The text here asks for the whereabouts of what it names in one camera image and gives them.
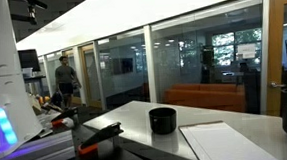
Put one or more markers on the white lined notepad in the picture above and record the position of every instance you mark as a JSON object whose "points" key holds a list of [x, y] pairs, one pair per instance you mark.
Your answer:
{"points": [[221, 145]]}

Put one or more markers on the person in grey shirt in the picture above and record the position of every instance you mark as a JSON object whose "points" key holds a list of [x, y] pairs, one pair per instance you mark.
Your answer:
{"points": [[65, 78]]}

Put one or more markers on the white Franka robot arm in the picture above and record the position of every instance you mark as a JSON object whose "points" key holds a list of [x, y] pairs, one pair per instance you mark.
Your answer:
{"points": [[3, 82]]}

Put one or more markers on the black computer monitor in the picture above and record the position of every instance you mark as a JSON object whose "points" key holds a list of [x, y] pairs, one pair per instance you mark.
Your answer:
{"points": [[28, 60]]}

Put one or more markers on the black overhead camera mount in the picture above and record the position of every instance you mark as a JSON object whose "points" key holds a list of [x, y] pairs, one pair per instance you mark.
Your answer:
{"points": [[29, 10]]}

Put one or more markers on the black orange clamp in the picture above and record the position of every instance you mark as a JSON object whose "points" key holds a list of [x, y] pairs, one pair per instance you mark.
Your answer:
{"points": [[64, 115], [100, 136]]}

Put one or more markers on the aluminium extrusion rail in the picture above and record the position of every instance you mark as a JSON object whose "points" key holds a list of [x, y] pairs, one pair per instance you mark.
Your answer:
{"points": [[31, 157]]}

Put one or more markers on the black wall television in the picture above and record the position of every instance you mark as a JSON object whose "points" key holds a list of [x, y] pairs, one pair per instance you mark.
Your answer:
{"points": [[122, 65]]}

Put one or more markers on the white paper sign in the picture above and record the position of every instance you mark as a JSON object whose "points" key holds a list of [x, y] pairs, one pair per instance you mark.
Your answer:
{"points": [[247, 50]]}

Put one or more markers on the wooden door glass panel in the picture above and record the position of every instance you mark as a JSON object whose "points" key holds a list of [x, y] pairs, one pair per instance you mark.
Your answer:
{"points": [[278, 48], [90, 76], [73, 87]]}

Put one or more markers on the orange sofa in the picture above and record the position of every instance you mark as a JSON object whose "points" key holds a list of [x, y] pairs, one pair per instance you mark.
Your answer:
{"points": [[211, 96]]}

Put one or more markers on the black round cup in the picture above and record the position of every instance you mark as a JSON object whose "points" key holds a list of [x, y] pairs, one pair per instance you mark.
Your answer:
{"points": [[162, 122]]}

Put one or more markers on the dark backpack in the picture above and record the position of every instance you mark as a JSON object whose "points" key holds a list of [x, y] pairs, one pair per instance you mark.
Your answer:
{"points": [[56, 98]]}

